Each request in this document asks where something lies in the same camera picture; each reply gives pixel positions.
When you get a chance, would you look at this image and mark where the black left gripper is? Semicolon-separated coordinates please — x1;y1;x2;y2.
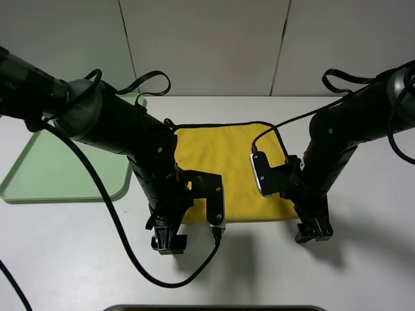
145;181;194;255

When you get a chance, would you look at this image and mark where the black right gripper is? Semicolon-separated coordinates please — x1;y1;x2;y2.
280;185;333;243

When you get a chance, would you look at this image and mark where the yellow towel with black trim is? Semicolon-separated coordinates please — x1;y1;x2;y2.
164;119;296;223

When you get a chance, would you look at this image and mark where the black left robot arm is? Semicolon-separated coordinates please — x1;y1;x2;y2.
1;49;191;255

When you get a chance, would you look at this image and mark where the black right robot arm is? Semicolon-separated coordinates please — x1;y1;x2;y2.
281;62;414;244

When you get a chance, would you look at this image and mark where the green plastic tray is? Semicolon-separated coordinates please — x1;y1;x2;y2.
0;93;148;204

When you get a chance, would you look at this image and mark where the dark rimmed object at bottom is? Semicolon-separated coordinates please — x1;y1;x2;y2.
105;306;318;311

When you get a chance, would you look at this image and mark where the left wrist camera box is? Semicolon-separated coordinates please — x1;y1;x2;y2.
184;170;226;231

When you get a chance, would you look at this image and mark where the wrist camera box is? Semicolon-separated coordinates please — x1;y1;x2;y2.
250;151;297;198
184;170;226;231

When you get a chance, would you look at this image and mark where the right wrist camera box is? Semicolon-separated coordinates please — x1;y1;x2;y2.
250;151;297;198

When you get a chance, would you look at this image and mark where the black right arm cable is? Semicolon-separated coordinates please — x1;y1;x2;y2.
251;60;415;164

